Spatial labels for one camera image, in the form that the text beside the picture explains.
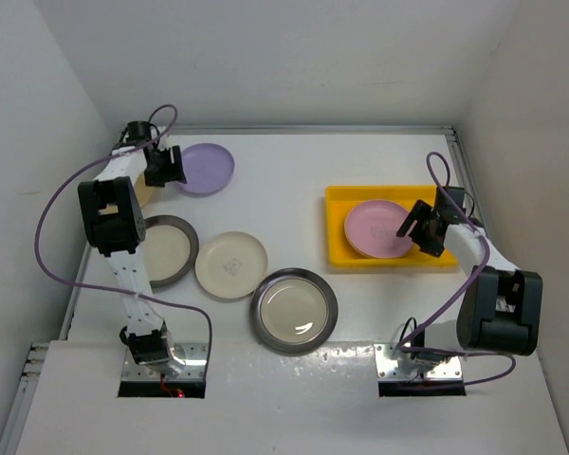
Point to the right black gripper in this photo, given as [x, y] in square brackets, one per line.
[419, 212]

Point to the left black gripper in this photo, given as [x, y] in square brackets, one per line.
[174, 171]

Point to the orange plastic plate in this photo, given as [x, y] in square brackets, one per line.
[143, 193]

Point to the purple plastic plate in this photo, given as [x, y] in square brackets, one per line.
[208, 168]

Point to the pink plastic plate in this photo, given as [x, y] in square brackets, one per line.
[371, 226]

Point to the steel rimmed plate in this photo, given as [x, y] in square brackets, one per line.
[293, 311]
[170, 249]

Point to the cream plastic plate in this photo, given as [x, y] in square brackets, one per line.
[231, 265]

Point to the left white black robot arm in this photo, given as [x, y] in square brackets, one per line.
[115, 226]

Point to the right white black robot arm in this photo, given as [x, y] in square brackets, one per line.
[500, 310]

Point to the yellow plastic bin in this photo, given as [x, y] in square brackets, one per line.
[339, 200]

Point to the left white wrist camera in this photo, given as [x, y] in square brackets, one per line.
[161, 135]

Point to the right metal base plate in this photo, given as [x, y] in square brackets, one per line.
[394, 365]

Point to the metal base plate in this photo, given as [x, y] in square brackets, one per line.
[189, 365]
[394, 365]

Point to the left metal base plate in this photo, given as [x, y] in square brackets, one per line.
[189, 365]

